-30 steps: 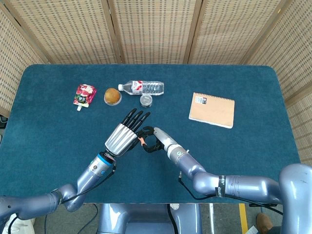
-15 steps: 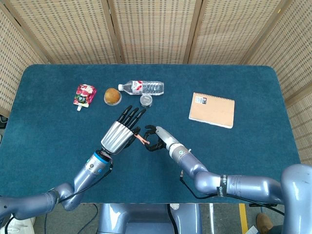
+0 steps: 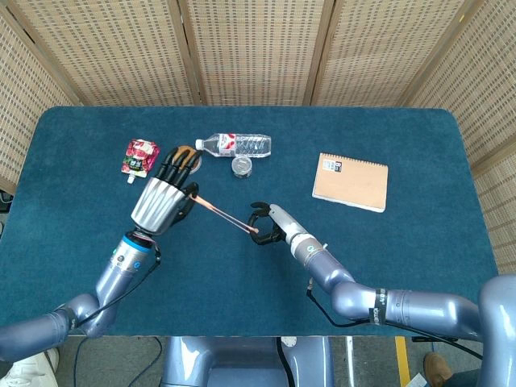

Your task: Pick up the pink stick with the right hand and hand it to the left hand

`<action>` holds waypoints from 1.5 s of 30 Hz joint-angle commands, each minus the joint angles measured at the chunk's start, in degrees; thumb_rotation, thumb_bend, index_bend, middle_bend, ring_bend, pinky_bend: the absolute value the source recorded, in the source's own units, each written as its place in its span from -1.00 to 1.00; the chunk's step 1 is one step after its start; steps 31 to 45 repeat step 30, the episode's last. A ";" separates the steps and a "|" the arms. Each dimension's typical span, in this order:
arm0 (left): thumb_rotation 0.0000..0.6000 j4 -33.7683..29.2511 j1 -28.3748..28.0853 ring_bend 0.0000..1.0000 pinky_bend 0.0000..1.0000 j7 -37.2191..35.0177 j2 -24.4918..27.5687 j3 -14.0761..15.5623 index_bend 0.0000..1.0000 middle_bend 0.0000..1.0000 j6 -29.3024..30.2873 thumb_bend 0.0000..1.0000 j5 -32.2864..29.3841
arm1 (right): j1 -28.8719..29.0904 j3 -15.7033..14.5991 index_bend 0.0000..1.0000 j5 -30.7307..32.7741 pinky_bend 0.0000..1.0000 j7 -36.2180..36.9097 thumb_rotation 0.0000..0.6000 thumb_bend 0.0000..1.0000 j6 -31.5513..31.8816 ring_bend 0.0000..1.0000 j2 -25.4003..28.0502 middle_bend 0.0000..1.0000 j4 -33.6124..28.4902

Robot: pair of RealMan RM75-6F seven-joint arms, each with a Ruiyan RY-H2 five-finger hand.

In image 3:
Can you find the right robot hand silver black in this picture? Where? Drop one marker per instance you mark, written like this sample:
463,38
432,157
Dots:
282,225

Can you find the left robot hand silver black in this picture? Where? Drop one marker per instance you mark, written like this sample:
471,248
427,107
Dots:
159,203

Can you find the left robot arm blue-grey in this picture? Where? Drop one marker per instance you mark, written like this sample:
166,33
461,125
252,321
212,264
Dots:
101,290

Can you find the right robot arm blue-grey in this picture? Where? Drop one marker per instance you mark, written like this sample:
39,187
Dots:
403,306

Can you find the red juice pouch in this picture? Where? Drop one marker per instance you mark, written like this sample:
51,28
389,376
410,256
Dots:
139,159

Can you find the brown bun in plastic cup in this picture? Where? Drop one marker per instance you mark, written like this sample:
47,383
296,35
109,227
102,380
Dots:
195,163

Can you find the small clear glass jar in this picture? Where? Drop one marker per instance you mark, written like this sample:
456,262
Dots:
242,166

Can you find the kraft spiral notebook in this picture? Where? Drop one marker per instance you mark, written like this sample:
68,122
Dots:
351,182

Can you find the blue table cloth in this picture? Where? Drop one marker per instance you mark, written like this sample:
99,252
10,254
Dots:
363,250

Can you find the clear plastic water bottle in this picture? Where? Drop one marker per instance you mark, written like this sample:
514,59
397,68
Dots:
242,146

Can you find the blue-grey robot torso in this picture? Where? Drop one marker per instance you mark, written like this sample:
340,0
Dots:
242,363

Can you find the woven folding screen panel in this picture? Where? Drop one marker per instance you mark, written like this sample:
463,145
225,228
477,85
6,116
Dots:
483,101
24,101
109,52
387,52
256,52

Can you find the brown shoe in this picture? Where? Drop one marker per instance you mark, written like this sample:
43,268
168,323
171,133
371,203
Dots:
438,367

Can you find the white shoe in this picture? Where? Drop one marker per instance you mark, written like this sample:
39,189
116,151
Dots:
28,373

